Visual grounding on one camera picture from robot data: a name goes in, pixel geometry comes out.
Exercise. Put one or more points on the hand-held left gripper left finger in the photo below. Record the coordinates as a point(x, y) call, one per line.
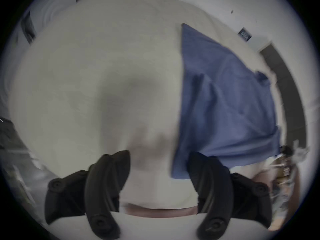
point(100, 184)

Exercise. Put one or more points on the blue shirt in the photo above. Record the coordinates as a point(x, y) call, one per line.
point(225, 104)

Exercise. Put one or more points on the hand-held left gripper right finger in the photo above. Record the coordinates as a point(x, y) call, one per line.
point(212, 184)

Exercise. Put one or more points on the bed with beige sheet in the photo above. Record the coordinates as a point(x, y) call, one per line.
point(87, 84)

